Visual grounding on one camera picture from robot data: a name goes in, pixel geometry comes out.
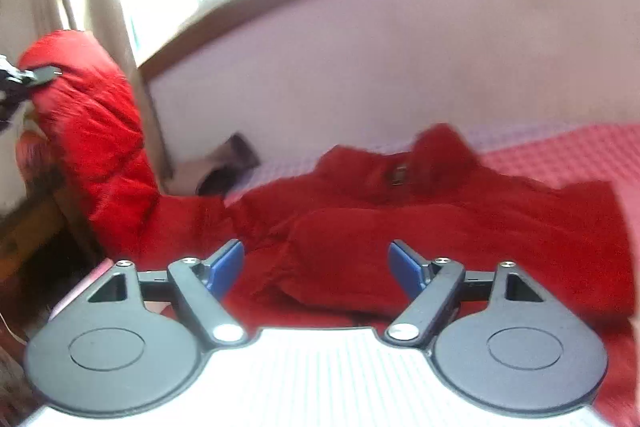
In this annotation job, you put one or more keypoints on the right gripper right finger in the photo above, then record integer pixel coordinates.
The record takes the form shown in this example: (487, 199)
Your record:
(498, 339)

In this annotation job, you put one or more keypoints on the red puffer jacket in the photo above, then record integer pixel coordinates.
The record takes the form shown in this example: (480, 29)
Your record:
(316, 245)

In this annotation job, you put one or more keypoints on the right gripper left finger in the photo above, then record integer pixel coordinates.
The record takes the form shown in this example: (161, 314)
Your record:
(133, 340)

